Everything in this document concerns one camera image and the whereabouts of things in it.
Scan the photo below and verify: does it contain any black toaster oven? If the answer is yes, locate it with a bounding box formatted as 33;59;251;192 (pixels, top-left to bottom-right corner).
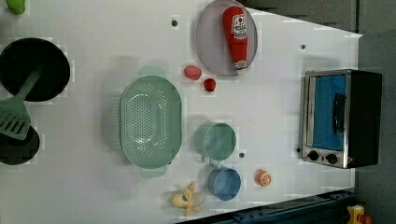
302;69;382;169

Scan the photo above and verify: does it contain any small red toy fruit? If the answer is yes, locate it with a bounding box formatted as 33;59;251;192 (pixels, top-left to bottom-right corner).
204;78;217;92

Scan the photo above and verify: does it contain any green cup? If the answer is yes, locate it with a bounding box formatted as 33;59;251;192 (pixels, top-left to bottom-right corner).
194;121;236;168

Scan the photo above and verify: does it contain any pink toy strawberry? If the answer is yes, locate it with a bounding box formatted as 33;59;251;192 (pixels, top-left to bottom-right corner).
184;65;202;80

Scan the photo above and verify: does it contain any green oval colander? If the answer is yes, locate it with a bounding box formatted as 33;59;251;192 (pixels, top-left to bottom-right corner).
120;66;182;178

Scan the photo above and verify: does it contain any pink round plate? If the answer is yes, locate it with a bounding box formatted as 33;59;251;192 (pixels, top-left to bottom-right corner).
195;0;258;76

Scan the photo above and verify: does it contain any blue cup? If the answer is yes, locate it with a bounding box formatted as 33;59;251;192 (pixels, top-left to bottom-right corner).
208;167;241;202

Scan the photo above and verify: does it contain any peeled banana toy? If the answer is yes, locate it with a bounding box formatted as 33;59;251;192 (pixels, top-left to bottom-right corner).
171;181;205;217

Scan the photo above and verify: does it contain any orange slice toy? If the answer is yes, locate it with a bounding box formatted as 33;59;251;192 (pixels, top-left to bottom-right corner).
255;169;272;187

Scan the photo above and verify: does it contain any red ketchup bottle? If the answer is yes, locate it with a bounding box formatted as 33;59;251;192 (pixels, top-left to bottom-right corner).
222;6;248;75

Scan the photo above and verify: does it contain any green slotted spatula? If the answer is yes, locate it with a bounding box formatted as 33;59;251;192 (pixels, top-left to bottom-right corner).
0;70;41;140

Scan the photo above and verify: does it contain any yellow clamp object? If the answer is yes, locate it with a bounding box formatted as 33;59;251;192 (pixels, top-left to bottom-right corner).
346;204;373;224

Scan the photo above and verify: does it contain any black frying pan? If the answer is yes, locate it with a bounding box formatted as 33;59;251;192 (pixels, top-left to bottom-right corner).
0;37;71;102

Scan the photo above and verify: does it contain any black round pot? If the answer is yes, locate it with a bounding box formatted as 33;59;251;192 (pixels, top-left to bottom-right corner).
0;127;40;165

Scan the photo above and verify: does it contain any lime green toy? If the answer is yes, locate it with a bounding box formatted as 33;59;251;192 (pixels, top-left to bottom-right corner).
6;0;25;15

